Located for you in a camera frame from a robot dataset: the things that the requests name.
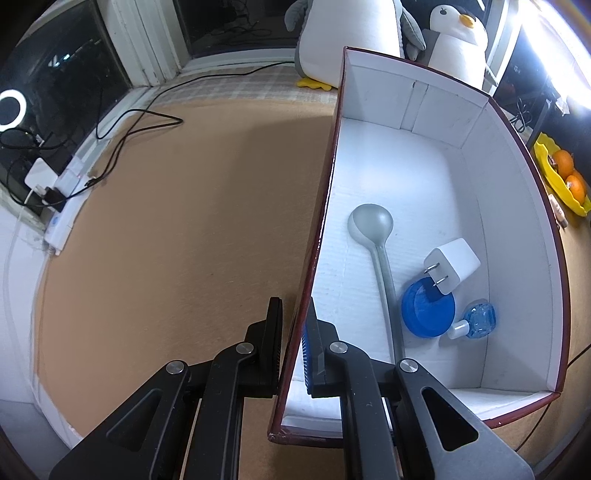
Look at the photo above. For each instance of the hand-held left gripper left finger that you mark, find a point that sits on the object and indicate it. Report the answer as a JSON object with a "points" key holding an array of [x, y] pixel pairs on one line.
{"points": [[272, 332]]}

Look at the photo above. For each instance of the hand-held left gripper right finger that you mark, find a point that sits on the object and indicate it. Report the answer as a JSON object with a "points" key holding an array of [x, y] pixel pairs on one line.
{"points": [[307, 360]]}

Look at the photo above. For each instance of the blue round lid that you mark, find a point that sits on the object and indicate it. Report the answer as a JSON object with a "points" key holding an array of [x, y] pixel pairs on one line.
{"points": [[425, 318]]}

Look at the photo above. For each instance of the grey spoon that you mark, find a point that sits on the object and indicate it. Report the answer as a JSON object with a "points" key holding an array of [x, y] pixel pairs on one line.
{"points": [[369, 224]]}

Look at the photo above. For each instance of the white charger plug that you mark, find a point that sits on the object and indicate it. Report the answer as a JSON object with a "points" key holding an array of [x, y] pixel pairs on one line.
{"points": [[455, 263]]}

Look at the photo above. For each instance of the blue hand sanitizer bottle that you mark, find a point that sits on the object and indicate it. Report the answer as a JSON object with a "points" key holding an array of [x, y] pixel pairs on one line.
{"points": [[480, 318]]}

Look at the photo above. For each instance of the red cardboard box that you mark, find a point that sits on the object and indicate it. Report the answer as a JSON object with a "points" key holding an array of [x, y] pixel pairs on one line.
{"points": [[415, 184]]}

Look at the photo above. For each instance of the small white bottle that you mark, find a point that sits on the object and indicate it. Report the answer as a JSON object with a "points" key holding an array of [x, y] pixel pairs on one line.
{"points": [[558, 212]]}

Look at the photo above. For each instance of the white power strip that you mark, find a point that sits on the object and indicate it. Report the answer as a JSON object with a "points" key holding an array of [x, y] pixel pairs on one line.
{"points": [[60, 221]]}

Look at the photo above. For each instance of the checked cloth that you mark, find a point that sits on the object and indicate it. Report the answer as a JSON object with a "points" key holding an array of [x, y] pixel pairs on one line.
{"points": [[231, 87]]}

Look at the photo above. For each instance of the white power adapter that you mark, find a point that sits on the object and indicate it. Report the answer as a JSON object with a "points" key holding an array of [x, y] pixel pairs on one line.
{"points": [[39, 173]]}

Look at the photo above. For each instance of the large penguin plush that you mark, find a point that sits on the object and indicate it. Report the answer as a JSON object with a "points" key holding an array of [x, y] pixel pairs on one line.
{"points": [[351, 27]]}

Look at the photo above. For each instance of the yellow plastic bowl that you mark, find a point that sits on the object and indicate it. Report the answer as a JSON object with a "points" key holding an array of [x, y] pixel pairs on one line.
{"points": [[545, 152]]}

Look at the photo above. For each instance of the orange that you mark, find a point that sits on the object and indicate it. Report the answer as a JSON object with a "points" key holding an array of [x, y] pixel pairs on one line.
{"points": [[577, 187], [563, 161]]}

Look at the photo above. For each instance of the black tripod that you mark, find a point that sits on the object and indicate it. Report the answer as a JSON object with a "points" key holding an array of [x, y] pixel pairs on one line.
{"points": [[542, 120]]}

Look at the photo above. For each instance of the small penguin plush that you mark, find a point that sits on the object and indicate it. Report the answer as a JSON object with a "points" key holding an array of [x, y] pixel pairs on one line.
{"points": [[457, 50]]}

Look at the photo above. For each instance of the white window frame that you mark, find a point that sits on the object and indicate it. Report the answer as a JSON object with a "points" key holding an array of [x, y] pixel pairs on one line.
{"points": [[138, 41]]}

